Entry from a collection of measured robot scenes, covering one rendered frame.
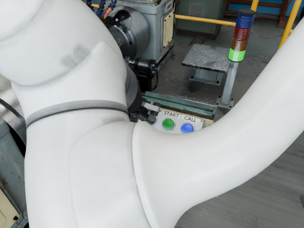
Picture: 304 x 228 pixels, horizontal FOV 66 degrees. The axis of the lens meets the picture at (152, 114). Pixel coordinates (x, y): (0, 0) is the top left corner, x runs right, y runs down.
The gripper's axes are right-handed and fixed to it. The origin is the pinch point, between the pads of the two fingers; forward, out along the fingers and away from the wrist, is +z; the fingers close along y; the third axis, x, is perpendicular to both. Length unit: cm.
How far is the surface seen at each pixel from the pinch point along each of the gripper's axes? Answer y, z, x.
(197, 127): -12.2, 4.7, -1.1
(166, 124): -4.7, 3.9, 0.2
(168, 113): -4.2, 4.7, -2.8
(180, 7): 84, 266, -214
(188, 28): 68, 288, -195
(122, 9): 36, 33, -49
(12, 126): 27.6, -9.3, 11.6
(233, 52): -15, 37, -38
